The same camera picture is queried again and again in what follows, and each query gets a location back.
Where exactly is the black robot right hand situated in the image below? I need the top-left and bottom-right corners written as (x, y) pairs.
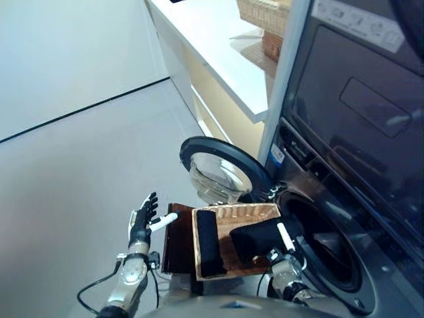
top-left (268, 223), bottom-right (307, 266)

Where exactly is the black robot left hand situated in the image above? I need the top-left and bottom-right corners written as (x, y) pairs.
top-left (128, 191), bottom-right (180, 242)

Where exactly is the black garment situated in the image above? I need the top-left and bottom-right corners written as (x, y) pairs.
top-left (229, 218), bottom-right (304, 266)
top-left (195, 210), bottom-right (228, 278)

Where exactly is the grey front-load washing machine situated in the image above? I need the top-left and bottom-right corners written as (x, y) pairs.
top-left (264, 117), bottom-right (424, 315)

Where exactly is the round glass washing machine door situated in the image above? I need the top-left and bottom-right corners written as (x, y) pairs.
top-left (180, 136), bottom-right (274, 207)

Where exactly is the brown acrylic stand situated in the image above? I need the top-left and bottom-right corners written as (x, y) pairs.
top-left (160, 202), bottom-right (200, 274)

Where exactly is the brown wicker laundry basket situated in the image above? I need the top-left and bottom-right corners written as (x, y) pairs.
top-left (191, 203), bottom-right (283, 282)

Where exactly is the blue white energy label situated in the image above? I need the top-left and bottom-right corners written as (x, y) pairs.
top-left (270, 144), bottom-right (286, 164)

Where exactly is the grey robot torso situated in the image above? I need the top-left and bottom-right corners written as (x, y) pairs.
top-left (138, 294), bottom-right (336, 318)

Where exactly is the dark grey stacked dryer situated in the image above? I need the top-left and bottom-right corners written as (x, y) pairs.
top-left (281, 0), bottom-right (424, 239)

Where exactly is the white counter cabinet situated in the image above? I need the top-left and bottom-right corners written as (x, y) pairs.
top-left (145, 0), bottom-right (293, 147)

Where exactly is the dark brown wicker basket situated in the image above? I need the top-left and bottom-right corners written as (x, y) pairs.
top-left (261, 30), bottom-right (286, 62)

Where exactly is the light wicker storage basket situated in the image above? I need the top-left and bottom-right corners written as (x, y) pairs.
top-left (237, 0), bottom-right (293, 34)

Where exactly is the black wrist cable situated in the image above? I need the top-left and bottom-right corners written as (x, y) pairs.
top-left (76, 261), bottom-right (160, 316)

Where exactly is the white appliance enclosure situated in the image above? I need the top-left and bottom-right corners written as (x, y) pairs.
top-left (258, 0), bottom-right (316, 166)

